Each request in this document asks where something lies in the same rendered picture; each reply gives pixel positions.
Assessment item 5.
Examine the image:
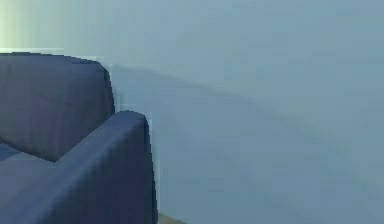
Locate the dark blue sofa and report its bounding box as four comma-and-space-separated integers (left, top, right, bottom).
0, 52, 159, 224

